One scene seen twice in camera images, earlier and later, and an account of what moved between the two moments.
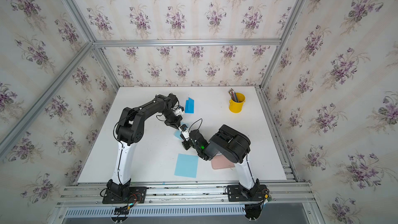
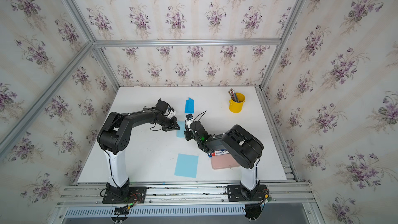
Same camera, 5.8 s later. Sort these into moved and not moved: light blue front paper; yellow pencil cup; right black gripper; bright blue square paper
Moved: right black gripper
Not moved: light blue front paper; yellow pencil cup; bright blue square paper
